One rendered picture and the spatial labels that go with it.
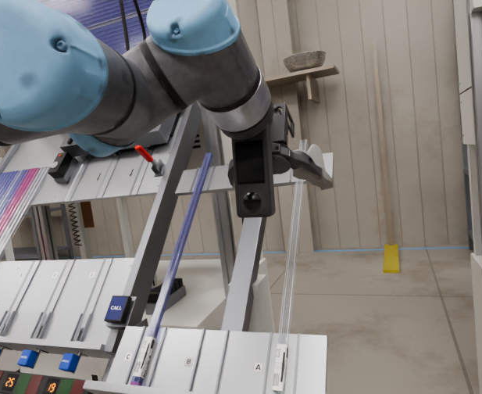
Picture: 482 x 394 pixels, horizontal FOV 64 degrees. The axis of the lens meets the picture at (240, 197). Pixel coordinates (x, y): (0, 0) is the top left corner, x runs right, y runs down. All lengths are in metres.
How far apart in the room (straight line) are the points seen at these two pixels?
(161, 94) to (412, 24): 3.82
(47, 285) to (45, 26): 0.82
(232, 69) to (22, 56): 0.20
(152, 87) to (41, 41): 0.15
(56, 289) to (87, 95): 0.76
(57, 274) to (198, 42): 0.76
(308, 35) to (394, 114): 1.16
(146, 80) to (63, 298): 0.67
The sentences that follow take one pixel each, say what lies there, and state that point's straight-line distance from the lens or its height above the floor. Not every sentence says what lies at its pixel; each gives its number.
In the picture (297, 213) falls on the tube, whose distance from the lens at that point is 0.69.
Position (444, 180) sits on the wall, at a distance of 4.04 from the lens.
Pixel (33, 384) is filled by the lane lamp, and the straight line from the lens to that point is 0.94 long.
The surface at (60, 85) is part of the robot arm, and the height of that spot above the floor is 1.10.
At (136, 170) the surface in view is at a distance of 1.07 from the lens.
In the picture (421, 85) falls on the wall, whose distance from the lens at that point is 4.03.
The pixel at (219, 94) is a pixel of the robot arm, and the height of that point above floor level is 1.11.
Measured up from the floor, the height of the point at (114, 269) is 0.84.
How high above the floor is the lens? 1.05
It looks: 6 degrees down
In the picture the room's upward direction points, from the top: 7 degrees counter-clockwise
